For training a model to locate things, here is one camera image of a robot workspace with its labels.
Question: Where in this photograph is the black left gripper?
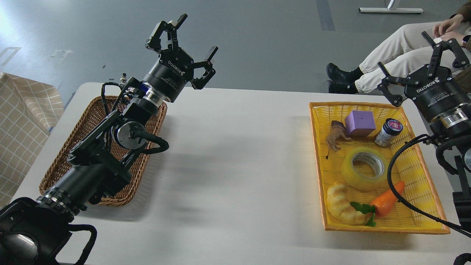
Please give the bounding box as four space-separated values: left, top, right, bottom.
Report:
143 14 219 103

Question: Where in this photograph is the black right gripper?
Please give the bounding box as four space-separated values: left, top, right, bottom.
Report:
377 31 470 123

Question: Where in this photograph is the yellow tape roll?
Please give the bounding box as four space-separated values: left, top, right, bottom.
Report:
340 146 389 191

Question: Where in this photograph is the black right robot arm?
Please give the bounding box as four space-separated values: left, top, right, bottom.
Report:
378 32 471 236

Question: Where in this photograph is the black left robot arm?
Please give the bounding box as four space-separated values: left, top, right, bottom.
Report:
1 14 218 265

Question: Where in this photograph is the seated person in white trousers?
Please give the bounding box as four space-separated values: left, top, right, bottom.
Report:
326 2 470 94

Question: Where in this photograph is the small dark jar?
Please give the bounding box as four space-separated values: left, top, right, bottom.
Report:
375 119 404 147

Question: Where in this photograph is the purple foam block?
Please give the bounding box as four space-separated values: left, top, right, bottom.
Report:
344 110 376 137

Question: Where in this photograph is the white stand base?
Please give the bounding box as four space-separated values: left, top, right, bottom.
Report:
358 0 424 14

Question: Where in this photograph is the brown wicker basket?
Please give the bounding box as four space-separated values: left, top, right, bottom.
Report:
40 96 163 206

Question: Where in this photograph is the yellow plastic basket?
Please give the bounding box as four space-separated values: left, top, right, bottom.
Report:
309 101 450 234

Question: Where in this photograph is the brown toy animal figure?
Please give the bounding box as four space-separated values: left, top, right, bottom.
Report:
325 120 352 159

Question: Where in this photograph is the toy orange carrot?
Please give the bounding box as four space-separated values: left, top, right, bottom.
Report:
350 190 398 227

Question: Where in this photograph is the toy croissant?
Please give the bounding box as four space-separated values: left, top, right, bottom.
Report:
327 181 367 225

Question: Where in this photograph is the beige checkered cloth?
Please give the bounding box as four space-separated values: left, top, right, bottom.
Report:
0 73 64 206

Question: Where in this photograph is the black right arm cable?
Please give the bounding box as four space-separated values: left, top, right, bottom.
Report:
387 134 471 239

